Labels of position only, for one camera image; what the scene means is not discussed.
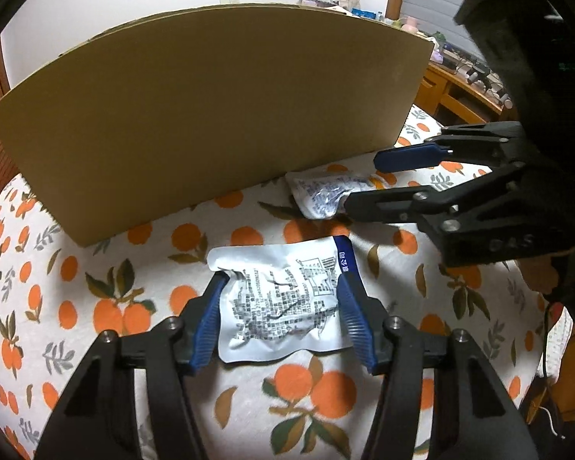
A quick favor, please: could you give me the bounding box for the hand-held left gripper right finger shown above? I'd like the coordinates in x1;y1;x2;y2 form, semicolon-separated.
334;275;532;460

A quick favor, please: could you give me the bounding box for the silver packet with orange edge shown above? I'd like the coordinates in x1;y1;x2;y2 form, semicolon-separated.
285;165;398;221

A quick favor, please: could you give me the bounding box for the large cardboard box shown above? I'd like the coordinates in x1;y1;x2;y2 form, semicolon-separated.
0;2;436;249

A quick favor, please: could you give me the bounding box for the wooden desk with clutter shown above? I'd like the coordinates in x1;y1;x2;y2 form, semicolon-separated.
414;62;521;130

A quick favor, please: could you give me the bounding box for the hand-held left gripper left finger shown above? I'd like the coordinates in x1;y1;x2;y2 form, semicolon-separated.
33;271;231;460

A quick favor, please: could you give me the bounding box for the white cable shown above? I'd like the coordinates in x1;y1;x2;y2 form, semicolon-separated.
539;393;567;442

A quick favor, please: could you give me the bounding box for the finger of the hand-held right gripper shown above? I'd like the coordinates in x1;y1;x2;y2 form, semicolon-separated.
342;162;530;225
374;122;532;173

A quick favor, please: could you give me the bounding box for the orange fruit print tablecloth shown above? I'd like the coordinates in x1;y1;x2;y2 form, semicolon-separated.
0;103;575;460

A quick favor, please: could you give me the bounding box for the silver packet with blue edge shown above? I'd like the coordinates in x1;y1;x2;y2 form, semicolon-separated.
207;235;360;364

